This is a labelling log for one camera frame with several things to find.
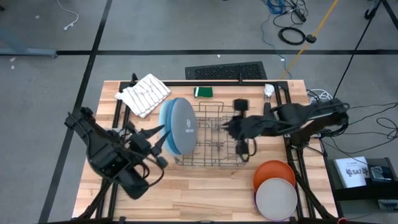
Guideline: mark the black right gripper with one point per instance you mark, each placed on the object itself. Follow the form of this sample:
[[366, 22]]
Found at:
[[245, 129]]

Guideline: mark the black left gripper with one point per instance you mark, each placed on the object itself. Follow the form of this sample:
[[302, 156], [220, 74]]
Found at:
[[141, 144]]

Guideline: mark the large grey plate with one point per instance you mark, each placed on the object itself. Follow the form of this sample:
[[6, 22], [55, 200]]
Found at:
[[185, 124]]

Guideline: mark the small orange plate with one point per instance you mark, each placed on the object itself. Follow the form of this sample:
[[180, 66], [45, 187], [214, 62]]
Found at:
[[272, 169]]

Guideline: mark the small pale grey plate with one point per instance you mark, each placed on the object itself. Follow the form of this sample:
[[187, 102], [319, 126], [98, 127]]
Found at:
[[276, 199]]

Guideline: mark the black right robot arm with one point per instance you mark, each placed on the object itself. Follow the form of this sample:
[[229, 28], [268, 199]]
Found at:
[[295, 118]]

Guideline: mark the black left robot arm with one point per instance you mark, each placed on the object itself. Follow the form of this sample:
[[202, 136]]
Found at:
[[102, 155]]

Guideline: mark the green yellow sponge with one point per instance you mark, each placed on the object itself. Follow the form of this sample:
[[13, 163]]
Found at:
[[203, 92]]

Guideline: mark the white striped dish towel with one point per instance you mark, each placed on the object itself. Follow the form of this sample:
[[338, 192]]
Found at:
[[144, 95]]

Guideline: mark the black perforated mat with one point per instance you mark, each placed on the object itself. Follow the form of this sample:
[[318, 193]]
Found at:
[[225, 71]]

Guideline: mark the black power adapter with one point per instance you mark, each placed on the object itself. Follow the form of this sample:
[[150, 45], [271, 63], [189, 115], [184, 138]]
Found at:
[[311, 39]]

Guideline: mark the white printed booklet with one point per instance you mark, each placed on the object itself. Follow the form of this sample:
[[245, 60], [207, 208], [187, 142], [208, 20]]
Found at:
[[351, 172]]

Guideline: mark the black power strip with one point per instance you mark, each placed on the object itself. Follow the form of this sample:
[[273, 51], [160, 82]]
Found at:
[[300, 15]]

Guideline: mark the black equipment box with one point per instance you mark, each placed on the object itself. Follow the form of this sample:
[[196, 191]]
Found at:
[[357, 193]]

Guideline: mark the thin black pole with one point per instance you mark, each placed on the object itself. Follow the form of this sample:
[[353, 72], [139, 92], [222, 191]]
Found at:
[[358, 46]]

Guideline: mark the grey metal beam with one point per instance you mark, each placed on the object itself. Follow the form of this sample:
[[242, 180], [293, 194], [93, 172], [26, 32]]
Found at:
[[28, 52]]

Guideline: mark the dark flat device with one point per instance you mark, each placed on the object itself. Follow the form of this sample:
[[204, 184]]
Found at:
[[379, 173]]

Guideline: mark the grey keypad device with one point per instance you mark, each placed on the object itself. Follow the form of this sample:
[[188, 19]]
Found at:
[[388, 204]]

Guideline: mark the black stand foot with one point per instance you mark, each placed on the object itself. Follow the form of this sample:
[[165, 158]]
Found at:
[[370, 14]]

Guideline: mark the black metal table frame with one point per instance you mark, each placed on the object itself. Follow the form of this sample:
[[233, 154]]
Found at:
[[217, 83]]

